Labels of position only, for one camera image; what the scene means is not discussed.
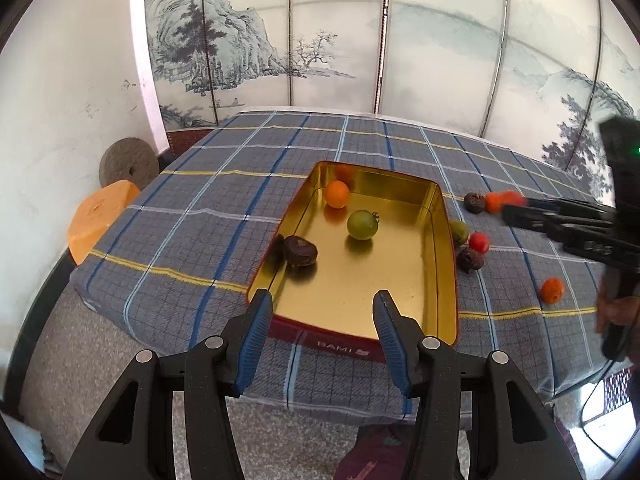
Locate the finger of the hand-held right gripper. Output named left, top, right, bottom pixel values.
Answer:
left=520, top=197, right=617, bottom=221
left=501, top=204, right=640, bottom=264

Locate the pale crumpled sheet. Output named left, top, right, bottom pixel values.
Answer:
left=0, top=410, right=51, bottom=472

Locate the thin black cable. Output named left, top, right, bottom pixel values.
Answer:
left=579, top=360, right=632, bottom=461

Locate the person's right hand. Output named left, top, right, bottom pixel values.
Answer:
left=596, top=280, right=640, bottom=335

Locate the gold rectangular tin box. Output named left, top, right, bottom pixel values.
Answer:
left=246, top=161, right=458, bottom=361

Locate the round grey millstone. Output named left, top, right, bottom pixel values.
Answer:
left=99, top=137, right=160, bottom=188

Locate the blue plaid tablecloth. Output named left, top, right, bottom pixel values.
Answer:
left=69, top=110, right=615, bottom=418

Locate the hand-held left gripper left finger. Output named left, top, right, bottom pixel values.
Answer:
left=62, top=289, right=274, bottom=480

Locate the orange plastic stool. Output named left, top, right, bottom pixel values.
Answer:
left=68, top=181, right=142, bottom=267

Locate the dark red floor mat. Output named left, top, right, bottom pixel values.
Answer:
left=335, top=422, right=426, bottom=480

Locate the landscape painted folding screen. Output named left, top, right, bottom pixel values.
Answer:
left=144, top=0, right=640, bottom=201

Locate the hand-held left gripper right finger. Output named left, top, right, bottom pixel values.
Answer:
left=372, top=290, right=583, bottom=480

